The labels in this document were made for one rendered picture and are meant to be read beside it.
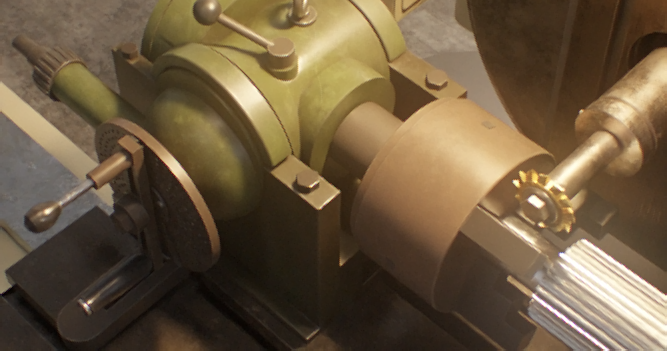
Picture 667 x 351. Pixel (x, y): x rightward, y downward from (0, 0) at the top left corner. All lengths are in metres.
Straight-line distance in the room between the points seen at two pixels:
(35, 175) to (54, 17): 1.38
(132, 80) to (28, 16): 1.92
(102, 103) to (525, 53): 0.47
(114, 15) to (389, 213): 2.14
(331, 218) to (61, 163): 0.77
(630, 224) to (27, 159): 0.95
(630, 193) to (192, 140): 0.49
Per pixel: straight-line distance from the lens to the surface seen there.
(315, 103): 1.24
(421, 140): 1.15
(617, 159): 1.18
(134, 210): 1.24
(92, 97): 1.35
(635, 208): 1.40
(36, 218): 1.16
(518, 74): 1.41
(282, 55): 1.22
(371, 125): 1.24
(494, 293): 1.21
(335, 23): 1.29
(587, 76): 1.32
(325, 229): 1.22
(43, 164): 1.92
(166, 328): 1.39
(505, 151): 1.15
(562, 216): 1.11
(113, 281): 1.31
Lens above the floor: 2.16
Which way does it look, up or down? 50 degrees down
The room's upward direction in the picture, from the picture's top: straight up
